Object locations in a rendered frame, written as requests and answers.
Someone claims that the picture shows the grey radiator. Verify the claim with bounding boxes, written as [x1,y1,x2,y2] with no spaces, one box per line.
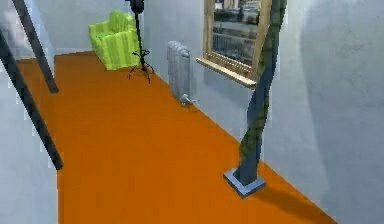
[166,40,201,108]

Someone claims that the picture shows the twisted blue green floor lamp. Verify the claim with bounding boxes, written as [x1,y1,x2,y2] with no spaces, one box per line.
[223,0,288,199]

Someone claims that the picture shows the black floor lamp stand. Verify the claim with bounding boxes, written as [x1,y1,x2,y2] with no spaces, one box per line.
[125,0,156,85]

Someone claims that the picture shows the wooden framed window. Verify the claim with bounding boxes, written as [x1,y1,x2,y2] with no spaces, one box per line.
[195,0,273,90]

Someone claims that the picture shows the green striped armchair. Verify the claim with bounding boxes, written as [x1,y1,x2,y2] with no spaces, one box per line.
[88,9,142,71]

